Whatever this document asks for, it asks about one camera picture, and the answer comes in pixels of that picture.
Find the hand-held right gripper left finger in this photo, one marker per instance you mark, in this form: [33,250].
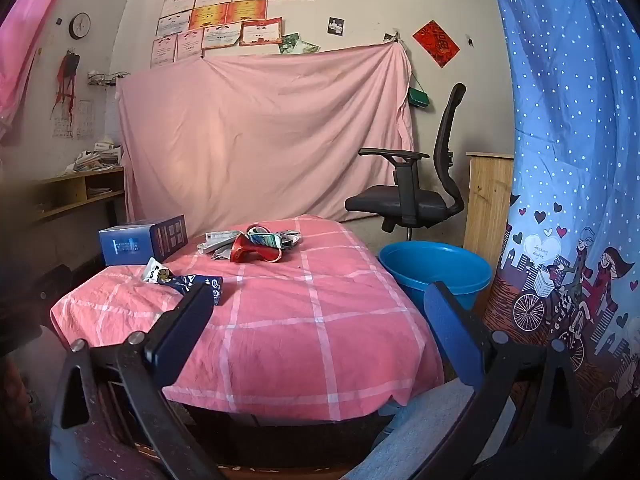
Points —
[180,330]

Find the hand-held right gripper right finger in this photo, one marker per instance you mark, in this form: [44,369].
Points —
[450,330]

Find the dark blue patterned wrapper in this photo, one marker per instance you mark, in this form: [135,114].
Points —
[182,282]

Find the white cartoon wrapper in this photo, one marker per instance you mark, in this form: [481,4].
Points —
[155,270]

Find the blue plastic bucket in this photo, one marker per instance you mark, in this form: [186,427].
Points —
[435,265]

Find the red plastic packet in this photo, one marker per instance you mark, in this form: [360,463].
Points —
[240,251]

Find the blue green snack packet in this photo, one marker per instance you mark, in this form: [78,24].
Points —
[262,240]

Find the person's jeans leg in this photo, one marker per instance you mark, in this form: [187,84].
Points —
[425,420]

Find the blue cardboard box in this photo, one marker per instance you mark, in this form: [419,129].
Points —
[130,245]

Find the pink checked tablecloth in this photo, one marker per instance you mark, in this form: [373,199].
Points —
[300,320]

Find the light wooden cabinet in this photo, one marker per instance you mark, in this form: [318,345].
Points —
[487,200]

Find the black office chair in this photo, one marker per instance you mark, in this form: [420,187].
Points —
[400,202]

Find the wooden shelf desk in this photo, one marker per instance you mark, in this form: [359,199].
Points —
[70,192]

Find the pile of newspapers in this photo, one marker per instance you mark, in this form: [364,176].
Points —
[97,160]

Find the pink hanging sheet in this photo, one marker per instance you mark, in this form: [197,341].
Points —
[260,130]

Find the blue dotted printed curtain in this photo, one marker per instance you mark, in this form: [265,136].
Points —
[565,135]

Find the green hanging purse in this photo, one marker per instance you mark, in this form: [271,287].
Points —
[419,97]

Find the red diamond paper decoration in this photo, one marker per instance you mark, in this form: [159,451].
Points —
[436,42]

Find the green pictures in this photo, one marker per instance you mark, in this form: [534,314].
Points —
[292,44]

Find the pink curtain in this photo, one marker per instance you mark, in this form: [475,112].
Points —
[30,35]

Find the wall calendar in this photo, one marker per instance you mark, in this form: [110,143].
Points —
[82,120]

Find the red tassel wall hanging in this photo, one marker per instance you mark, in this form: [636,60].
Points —
[65,72]

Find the group of wall certificates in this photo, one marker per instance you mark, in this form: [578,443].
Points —
[220,15]

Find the round wall clock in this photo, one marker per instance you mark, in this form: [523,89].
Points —
[80,26]

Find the small wall photo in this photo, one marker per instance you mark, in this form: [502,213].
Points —
[335,26]

